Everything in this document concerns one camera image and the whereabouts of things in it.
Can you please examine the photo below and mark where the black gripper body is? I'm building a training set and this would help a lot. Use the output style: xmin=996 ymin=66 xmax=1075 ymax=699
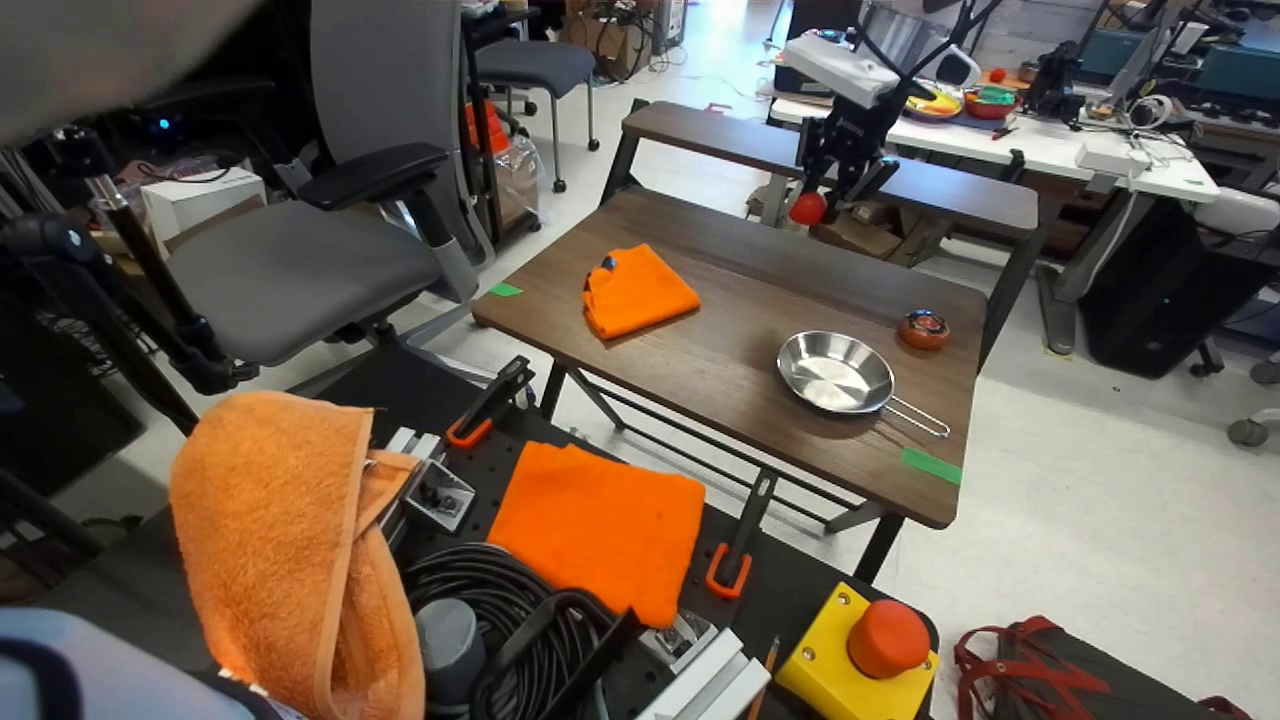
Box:
xmin=795 ymin=95 xmax=895 ymax=177

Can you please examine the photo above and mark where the small orange fruit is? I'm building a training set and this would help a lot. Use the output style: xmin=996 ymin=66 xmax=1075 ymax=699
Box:
xmin=789 ymin=192 xmax=827 ymax=227

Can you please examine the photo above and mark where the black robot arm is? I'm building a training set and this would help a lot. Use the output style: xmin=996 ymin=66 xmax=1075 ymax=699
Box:
xmin=782 ymin=0 xmax=999 ymax=226

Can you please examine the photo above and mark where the round metal plate pan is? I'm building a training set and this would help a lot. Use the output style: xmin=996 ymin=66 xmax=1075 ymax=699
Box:
xmin=771 ymin=328 xmax=953 ymax=442

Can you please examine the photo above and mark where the dark wooden bench shelf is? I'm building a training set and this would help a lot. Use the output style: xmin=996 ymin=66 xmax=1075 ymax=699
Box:
xmin=603 ymin=101 xmax=1042 ymax=238

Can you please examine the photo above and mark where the small orange bowl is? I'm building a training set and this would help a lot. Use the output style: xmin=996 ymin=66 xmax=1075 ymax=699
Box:
xmin=895 ymin=310 xmax=953 ymax=352

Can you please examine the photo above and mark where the dark wooden table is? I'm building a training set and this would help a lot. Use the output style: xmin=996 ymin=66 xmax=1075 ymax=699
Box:
xmin=474 ymin=189 xmax=983 ymax=583

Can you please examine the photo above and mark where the folded orange cloth on table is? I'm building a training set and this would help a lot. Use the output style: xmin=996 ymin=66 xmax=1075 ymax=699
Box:
xmin=581 ymin=243 xmax=700 ymax=346

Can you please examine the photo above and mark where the green tape strip right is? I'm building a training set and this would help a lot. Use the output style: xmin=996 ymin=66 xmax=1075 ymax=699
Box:
xmin=899 ymin=447 xmax=961 ymax=490

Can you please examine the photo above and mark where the green tape strip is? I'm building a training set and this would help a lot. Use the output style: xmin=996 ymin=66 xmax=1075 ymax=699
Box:
xmin=490 ymin=279 xmax=524 ymax=301
xmin=899 ymin=447 xmax=961 ymax=490

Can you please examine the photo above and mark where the grey chair in background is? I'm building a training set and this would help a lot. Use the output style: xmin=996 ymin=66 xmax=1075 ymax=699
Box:
xmin=460 ymin=0 xmax=603 ymax=195

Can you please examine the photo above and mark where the green tape strip left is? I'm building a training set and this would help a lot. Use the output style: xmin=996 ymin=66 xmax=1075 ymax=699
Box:
xmin=490 ymin=279 xmax=524 ymax=301

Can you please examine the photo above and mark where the black box under desk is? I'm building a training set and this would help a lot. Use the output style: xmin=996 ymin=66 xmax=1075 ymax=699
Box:
xmin=1080 ymin=203 xmax=1277 ymax=380

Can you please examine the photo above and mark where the black orange clamp right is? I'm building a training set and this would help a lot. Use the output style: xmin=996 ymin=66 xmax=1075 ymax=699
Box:
xmin=706 ymin=471 xmax=777 ymax=602

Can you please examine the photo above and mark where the black orange clamp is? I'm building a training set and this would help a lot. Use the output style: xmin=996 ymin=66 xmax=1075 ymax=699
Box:
xmin=706 ymin=471 xmax=777 ymax=602
xmin=443 ymin=355 xmax=531 ymax=453

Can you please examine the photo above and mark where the flat orange cloth foreground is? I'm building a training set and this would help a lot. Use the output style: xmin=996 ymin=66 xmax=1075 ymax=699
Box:
xmin=490 ymin=442 xmax=706 ymax=630

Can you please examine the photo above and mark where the black orange clamp left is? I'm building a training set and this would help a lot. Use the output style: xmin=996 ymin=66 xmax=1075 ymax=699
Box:
xmin=443 ymin=355 xmax=531 ymax=453

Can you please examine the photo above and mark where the grey office chair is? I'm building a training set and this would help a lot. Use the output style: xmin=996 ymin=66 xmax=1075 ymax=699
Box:
xmin=168 ymin=0 xmax=478 ymax=370

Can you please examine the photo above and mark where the yellow emergency stop box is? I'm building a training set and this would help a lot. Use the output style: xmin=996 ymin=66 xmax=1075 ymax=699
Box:
xmin=777 ymin=583 xmax=940 ymax=720

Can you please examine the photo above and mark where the red black bag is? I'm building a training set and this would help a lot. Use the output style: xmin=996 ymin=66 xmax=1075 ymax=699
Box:
xmin=953 ymin=615 xmax=1251 ymax=720

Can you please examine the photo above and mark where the orange terry towel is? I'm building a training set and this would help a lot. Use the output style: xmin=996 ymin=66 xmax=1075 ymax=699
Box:
xmin=168 ymin=393 xmax=428 ymax=720

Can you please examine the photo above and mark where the coiled black cable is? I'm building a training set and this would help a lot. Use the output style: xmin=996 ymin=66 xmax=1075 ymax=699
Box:
xmin=397 ymin=539 xmax=620 ymax=720

